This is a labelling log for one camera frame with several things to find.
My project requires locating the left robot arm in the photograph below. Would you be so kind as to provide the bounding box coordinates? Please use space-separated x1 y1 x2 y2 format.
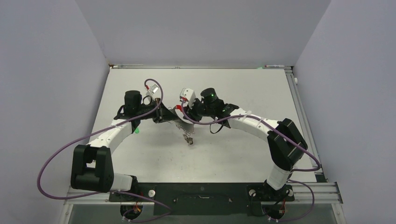
71 90 178 201

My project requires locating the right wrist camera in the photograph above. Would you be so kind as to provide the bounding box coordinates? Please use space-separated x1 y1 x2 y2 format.
179 88 197 107

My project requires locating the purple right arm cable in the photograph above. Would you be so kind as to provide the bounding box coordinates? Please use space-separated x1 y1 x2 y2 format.
180 98 322 223

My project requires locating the aluminium frame rail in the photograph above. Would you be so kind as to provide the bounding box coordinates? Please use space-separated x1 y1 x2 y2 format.
65 182 343 205

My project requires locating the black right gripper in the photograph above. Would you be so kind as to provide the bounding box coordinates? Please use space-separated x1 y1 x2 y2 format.
184 97 215 122

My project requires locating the steel key holder red handle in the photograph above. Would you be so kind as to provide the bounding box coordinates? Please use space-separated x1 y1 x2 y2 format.
168 105 195 134

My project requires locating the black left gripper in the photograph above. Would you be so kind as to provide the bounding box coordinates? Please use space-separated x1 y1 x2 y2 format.
136 98 177 124

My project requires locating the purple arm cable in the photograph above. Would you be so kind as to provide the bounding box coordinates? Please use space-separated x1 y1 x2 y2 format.
180 98 322 223
36 78 174 223

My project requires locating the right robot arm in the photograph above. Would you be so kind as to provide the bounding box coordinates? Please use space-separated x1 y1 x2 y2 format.
178 88 307 200

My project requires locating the black mounting base plate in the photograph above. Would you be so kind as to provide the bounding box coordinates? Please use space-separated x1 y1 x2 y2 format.
108 182 295 217

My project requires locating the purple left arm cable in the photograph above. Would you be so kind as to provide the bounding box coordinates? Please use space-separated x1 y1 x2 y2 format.
36 78 174 223

